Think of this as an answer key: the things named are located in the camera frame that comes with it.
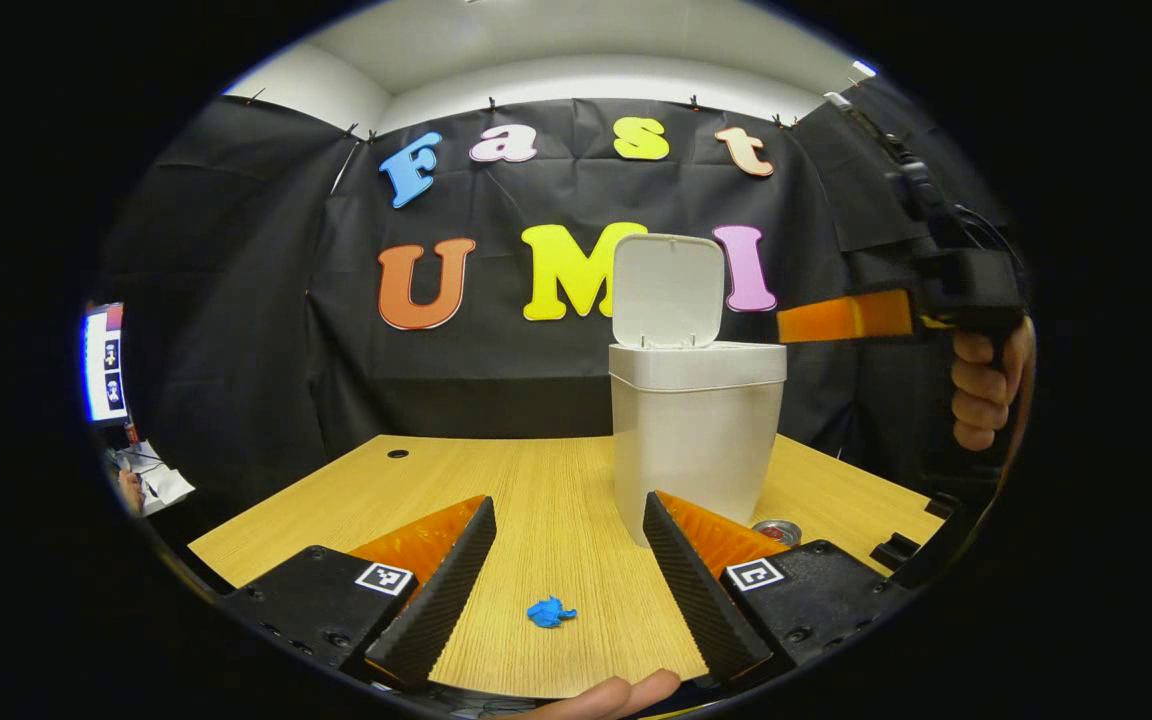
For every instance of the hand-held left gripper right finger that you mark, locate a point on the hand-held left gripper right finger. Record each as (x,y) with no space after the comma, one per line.
(696,600)

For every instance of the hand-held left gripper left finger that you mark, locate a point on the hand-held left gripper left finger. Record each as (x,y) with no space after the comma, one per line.
(451,590)

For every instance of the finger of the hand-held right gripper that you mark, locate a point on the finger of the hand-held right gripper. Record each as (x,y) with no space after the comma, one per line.
(836,318)

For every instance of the blue paper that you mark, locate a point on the blue paper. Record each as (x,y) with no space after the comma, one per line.
(548,612)

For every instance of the red pop can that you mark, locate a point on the red pop can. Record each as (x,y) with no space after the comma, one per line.
(778,528)

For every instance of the white desktop garbage bin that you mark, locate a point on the white desktop garbage bin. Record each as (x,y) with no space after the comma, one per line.
(696,430)

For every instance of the wooden desktop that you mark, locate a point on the wooden desktop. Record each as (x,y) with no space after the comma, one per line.
(556,500)

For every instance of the white papers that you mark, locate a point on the white papers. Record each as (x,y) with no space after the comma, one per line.
(164,485)

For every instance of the computer monitor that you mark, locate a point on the computer monitor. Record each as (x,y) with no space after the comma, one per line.
(104,365)

